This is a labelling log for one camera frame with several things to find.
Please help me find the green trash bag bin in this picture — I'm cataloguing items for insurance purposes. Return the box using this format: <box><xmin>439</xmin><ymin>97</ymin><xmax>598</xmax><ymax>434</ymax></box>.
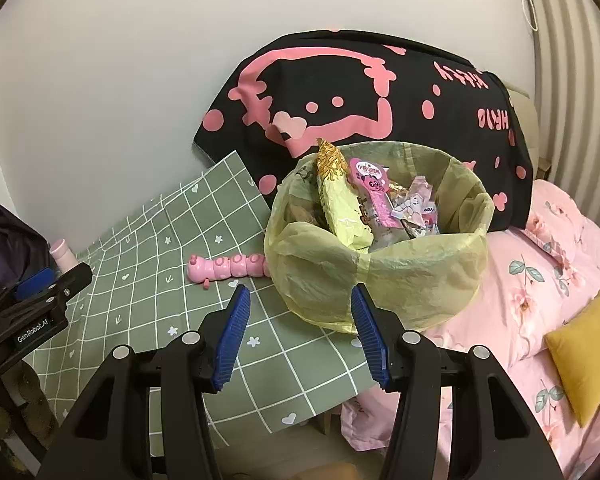
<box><xmin>264</xmin><ymin>141</ymin><xmax>494</xmax><ymax>333</ymax></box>

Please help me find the corn pattern snack bag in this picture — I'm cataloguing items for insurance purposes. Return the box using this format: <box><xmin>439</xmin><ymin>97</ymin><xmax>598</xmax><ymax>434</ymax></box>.
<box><xmin>315</xmin><ymin>139</ymin><xmax>374</xmax><ymax>252</ymax></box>

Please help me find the pink candy wrapper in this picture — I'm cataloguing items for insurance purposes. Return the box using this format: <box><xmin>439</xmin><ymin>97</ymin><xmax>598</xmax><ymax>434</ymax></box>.
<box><xmin>388</xmin><ymin>176</ymin><xmax>440</xmax><ymax>238</ymax></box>

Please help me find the gloved left hand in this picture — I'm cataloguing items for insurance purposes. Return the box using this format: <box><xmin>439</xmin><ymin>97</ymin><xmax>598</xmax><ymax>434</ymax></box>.
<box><xmin>0</xmin><ymin>361</ymin><xmax>58</xmax><ymax>451</ymax></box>

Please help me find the pink bottle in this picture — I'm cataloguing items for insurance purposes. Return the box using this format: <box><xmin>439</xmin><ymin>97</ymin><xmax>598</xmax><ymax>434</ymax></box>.
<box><xmin>50</xmin><ymin>238</ymin><xmax>79</xmax><ymax>273</ymax></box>

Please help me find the dark clothing at left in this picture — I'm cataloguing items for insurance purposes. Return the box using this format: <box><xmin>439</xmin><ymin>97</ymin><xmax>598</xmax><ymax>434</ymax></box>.
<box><xmin>0</xmin><ymin>205</ymin><xmax>52</xmax><ymax>292</ymax></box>

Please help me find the pink caterpillar toy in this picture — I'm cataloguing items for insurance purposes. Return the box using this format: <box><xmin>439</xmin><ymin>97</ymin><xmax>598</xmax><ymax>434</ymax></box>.
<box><xmin>186</xmin><ymin>254</ymin><xmax>271</xmax><ymax>289</ymax></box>

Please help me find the green grid mat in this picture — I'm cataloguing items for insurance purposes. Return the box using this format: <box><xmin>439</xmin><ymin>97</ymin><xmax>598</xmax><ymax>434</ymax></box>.
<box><xmin>28</xmin><ymin>154</ymin><xmax>372</xmax><ymax>448</ymax></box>

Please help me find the pink floral bedsheet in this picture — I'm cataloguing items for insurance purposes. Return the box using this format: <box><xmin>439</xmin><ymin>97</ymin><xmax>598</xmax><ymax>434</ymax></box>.
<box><xmin>341</xmin><ymin>180</ymin><xmax>600</xmax><ymax>479</ymax></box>

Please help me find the yellow cushion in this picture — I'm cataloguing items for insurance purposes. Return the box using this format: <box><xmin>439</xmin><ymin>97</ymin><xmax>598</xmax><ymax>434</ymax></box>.
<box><xmin>544</xmin><ymin>291</ymin><xmax>600</xmax><ymax>427</ymax></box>

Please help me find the black pink cartoon pillow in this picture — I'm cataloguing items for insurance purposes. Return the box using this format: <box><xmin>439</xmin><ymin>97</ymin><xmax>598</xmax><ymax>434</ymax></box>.
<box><xmin>194</xmin><ymin>30</ymin><xmax>533</xmax><ymax>231</ymax></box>

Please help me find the striped curtain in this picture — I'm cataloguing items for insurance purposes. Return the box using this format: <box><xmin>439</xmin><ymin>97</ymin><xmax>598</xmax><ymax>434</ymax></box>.
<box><xmin>528</xmin><ymin>0</ymin><xmax>600</xmax><ymax>226</ymax></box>

